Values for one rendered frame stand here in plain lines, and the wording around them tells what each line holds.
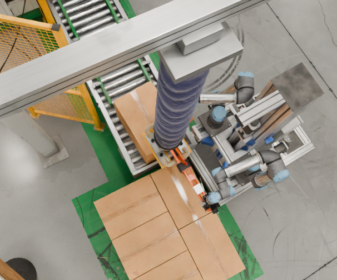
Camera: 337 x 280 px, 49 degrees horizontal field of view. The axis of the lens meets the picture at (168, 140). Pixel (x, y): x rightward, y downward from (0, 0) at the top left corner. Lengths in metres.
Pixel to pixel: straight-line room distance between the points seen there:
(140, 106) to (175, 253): 1.40
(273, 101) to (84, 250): 2.66
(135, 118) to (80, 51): 2.15
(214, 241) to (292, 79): 1.81
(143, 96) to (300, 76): 1.50
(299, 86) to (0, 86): 1.79
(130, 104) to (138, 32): 2.17
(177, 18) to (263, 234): 3.34
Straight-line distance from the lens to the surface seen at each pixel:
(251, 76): 2.84
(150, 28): 1.29
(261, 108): 2.36
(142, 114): 3.38
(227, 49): 1.49
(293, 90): 2.47
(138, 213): 3.62
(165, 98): 1.91
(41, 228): 4.31
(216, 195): 2.60
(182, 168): 2.94
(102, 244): 4.18
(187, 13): 1.33
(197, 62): 1.44
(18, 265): 4.34
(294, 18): 5.30
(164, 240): 3.61
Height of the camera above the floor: 4.15
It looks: 75 degrees down
